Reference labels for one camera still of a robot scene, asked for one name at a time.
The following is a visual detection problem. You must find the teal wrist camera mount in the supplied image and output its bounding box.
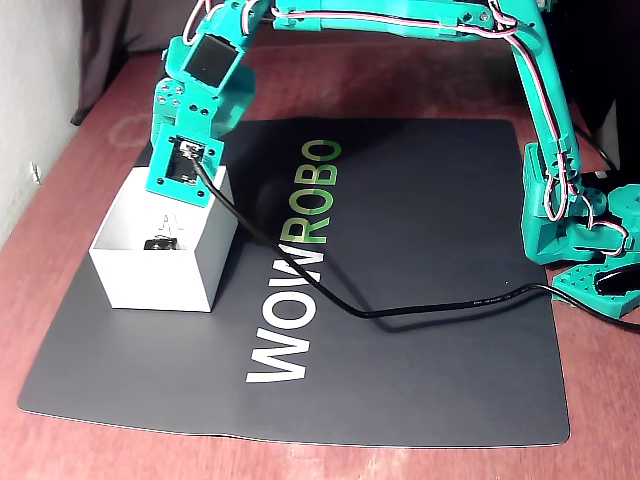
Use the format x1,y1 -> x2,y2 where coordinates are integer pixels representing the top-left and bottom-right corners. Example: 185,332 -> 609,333
144,122 -> 225,207

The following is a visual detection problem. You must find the white open cardboard box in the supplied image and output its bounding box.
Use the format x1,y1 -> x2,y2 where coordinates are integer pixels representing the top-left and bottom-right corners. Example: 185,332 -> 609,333
88,164 -> 239,315

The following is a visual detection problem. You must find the black bulky equipment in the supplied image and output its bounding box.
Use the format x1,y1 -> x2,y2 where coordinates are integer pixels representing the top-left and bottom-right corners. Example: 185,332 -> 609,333
542,0 -> 640,171

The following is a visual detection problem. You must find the black camera cable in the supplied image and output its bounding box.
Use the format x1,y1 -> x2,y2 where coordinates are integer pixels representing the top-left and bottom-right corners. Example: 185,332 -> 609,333
187,149 -> 640,331

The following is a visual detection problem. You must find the black WOWROBO printed mat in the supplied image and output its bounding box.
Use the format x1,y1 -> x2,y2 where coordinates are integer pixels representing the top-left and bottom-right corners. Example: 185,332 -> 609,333
17,117 -> 571,448

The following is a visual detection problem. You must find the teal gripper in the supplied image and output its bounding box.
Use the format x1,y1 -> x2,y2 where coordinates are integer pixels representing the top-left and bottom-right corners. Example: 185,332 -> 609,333
149,69 -> 256,151

